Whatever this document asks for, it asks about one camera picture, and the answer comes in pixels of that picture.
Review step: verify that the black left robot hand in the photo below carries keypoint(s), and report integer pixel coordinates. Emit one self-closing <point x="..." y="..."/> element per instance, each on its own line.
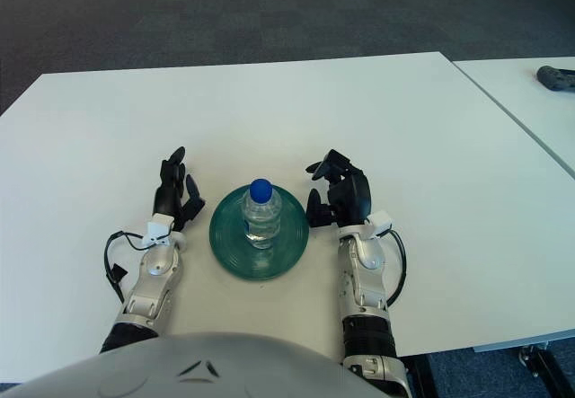
<point x="168" y="196"/>

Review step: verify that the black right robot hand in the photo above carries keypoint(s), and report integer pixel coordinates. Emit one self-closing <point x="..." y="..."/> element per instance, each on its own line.
<point x="350" y="196"/>

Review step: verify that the clear bottle with blue cap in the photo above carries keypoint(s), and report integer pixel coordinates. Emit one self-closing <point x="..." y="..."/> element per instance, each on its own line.
<point x="262" y="218"/>

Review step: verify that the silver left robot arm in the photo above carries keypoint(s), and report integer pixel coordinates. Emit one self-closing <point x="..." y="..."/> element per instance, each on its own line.
<point x="153" y="281"/>

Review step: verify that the green round plate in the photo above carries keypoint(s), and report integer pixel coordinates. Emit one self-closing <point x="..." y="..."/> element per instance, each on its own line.
<point x="224" y="236"/>

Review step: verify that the white left wrist connector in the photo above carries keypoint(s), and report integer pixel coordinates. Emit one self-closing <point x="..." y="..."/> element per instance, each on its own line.
<point x="159" y="227"/>

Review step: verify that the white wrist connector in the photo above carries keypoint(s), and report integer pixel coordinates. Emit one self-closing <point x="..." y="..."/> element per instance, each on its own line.
<point x="159" y="227"/>
<point x="382" y="222"/>

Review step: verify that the white right wrist connector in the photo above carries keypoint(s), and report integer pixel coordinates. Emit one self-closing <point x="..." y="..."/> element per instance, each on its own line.
<point x="382" y="222"/>

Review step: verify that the grey robot torso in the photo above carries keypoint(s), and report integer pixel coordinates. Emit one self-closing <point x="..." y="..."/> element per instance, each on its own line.
<point x="224" y="371"/>

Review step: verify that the white neighbouring table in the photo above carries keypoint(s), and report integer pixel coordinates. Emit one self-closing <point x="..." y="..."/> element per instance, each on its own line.
<point x="516" y="101"/>

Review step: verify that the black table leg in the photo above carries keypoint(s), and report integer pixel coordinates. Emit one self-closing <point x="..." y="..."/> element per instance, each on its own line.
<point x="545" y="371"/>
<point x="422" y="380"/>

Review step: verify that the dark grey handheld controller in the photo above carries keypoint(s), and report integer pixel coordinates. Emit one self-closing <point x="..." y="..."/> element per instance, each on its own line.
<point x="554" y="79"/>

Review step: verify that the grey caster wheel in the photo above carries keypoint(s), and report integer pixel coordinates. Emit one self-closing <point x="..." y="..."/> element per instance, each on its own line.
<point x="524" y="355"/>

